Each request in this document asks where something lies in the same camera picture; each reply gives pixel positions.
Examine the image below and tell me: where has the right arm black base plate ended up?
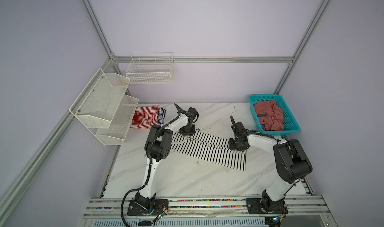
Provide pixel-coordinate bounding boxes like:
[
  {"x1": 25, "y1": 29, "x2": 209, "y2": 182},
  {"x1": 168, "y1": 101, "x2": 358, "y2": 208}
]
[{"x1": 246, "y1": 198, "x2": 288, "y2": 215}]

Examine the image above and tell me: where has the left black corrugated cable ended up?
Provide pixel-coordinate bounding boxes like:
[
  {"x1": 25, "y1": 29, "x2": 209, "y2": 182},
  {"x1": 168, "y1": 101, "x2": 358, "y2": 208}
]
[{"x1": 119, "y1": 103, "x2": 187, "y2": 227}]

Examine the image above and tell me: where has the aluminium enclosure frame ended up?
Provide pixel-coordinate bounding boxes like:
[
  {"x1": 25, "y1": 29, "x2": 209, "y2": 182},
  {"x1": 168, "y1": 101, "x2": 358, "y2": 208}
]
[{"x1": 1, "y1": 0, "x2": 332, "y2": 226}]

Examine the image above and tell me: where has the blue white striped folded top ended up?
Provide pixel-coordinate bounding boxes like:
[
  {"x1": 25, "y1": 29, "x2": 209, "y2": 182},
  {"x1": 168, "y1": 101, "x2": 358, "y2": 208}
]
[{"x1": 157, "y1": 107, "x2": 166, "y2": 125}]

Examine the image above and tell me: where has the dusty red tank top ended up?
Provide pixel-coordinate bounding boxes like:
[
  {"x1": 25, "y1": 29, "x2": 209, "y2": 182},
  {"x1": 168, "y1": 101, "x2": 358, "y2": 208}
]
[{"x1": 254, "y1": 100, "x2": 285, "y2": 131}]

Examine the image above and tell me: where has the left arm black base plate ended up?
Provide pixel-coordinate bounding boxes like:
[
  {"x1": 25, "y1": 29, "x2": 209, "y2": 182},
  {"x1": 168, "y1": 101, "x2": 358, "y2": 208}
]
[{"x1": 127, "y1": 199, "x2": 169, "y2": 217}]

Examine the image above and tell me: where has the red white striped folded top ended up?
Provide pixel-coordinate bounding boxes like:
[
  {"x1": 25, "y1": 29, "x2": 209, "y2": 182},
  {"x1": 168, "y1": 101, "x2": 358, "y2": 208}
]
[{"x1": 131, "y1": 106, "x2": 159, "y2": 129}]

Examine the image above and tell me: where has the black white striped tank top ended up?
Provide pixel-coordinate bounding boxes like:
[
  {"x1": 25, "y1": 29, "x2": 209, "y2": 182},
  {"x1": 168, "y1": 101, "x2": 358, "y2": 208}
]
[{"x1": 171, "y1": 131, "x2": 247, "y2": 171}]

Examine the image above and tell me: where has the lower white mesh shelf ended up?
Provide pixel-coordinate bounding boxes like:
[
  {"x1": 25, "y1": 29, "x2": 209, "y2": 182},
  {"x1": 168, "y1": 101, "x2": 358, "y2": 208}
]
[{"x1": 95, "y1": 95, "x2": 139, "y2": 146}]

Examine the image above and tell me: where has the aluminium mounting rail frame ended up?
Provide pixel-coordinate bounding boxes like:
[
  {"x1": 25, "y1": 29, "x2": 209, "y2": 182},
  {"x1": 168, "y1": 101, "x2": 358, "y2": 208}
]
[{"x1": 80, "y1": 179, "x2": 338, "y2": 227}]

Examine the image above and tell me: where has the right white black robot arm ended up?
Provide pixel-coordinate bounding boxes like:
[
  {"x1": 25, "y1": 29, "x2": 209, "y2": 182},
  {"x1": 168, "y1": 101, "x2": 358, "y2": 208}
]
[{"x1": 229, "y1": 117, "x2": 313, "y2": 214}]

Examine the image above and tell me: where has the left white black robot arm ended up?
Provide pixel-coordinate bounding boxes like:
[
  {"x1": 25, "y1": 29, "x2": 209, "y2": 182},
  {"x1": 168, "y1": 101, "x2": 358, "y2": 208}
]
[{"x1": 135, "y1": 105, "x2": 199, "y2": 212}]

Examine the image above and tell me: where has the teal plastic basket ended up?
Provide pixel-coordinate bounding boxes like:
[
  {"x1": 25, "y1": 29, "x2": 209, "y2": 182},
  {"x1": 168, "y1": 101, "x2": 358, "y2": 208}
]
[{"x1": 249, "y1": 94, "x2": 301, "y2": 136}]

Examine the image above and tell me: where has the white wire wall basket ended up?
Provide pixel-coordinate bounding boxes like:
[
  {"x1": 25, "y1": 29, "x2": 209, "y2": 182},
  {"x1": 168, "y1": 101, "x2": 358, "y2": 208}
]
[{"x1": 126, "y1": 52, "x2": 174, "y2": 84}]

